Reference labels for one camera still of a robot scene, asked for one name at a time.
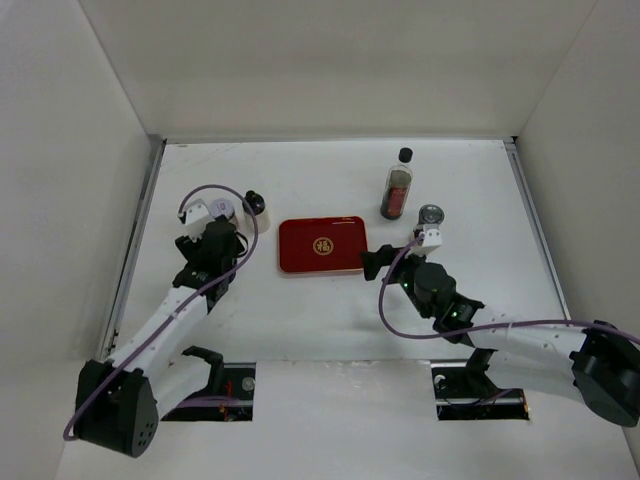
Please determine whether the red rectangular tray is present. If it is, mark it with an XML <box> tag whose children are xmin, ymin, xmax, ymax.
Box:
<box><xmin>278</xmin><ymin>216</ymin><xmax>368</xmax><ymax>274</ymax></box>

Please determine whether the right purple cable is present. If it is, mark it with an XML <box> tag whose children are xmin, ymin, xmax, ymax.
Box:
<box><xmin>377</xmin><ymin>237</ymin><xmax>640</xmax><ymax>346</ymax></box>

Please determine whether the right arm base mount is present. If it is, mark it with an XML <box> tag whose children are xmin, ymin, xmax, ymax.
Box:
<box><xmin>430</xmin><ymin>349</ymin><xmax>529</xmax><ymax>421</ymax></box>

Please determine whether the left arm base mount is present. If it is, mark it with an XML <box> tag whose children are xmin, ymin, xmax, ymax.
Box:
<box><xmin>162</xmin><ymin>346</ymin><xmax>257</xmax><ymax>422</ymax></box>

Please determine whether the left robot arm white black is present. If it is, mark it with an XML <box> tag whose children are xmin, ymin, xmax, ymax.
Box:
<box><xmin>63</xmin><ymin>218</ymin><xmax>256</xmax><ymax>458</ymax></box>

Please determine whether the black cap white bottle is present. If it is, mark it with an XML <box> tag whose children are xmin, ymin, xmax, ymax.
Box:
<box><xmin>243</xmin><ymin>190</ymin><xmax>271</xmax><ymax>234</ymax></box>

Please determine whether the purple cable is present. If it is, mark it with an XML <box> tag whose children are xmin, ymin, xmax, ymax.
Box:
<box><xmin>377</xmin><ymin>237</ymin><xmax>640</xmax><ymax>346</ymax></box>
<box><xmin>62</xmin><ymin>184</ymin><xmax>259</xmax><ymax>442</ymax></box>

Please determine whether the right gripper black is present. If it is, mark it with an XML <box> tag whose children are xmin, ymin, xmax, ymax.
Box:
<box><xmin>360</xmin><ymin>244</ymin><xmax>432</xmax><ymax>319</ymax></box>

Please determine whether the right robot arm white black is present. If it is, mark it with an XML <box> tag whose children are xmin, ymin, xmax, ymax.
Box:
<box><xmin>360</xmin><ymin>245</ymin><xmax>639</xmax><ymax>427</ymax></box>

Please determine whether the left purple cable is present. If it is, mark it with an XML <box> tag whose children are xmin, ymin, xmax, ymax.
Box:
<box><xmin>62</xmin><ymin>184</ymin><xmax>259</xmax><ymax>442</ymax></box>

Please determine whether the silver lid white shaker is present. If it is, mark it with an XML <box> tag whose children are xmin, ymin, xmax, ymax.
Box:
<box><xmin>409</xmin><ymin>204</ymin><xmax>445</xmax><ymax>240</ymax></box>

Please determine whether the white lid paste jar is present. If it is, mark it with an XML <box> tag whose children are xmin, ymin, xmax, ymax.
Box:
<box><xmin>209</xmin><ymin>198</ymin><xmax>238</xmax><ymax>225</ymax></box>

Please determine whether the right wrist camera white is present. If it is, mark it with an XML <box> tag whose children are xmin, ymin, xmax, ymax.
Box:
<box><xmin>410</xmin><ymin>224</ymin><xmax>443</xmax><ymax>257</ymax></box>

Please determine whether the tall dark sauce bottle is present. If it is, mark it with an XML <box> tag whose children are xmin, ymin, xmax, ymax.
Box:
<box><xmin>380</xmin><ymin>147</ymin><xmax>413</xmax><ymax>220</ymax></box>

